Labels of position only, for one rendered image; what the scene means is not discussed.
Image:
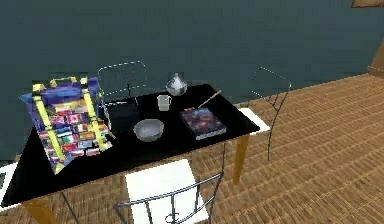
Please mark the brown framed picture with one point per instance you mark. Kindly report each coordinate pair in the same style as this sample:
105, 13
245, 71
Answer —
368, 3

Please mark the clear glass vase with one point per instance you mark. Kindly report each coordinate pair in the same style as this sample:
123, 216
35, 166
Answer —
176, 86

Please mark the grey metal bowl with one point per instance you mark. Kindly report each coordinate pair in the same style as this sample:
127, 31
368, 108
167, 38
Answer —
148, 130

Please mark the black table with wooden legs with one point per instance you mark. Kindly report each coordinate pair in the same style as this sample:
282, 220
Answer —
140, 153

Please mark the dark colourful book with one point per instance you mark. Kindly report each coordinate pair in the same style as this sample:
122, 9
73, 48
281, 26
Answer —
203, 122

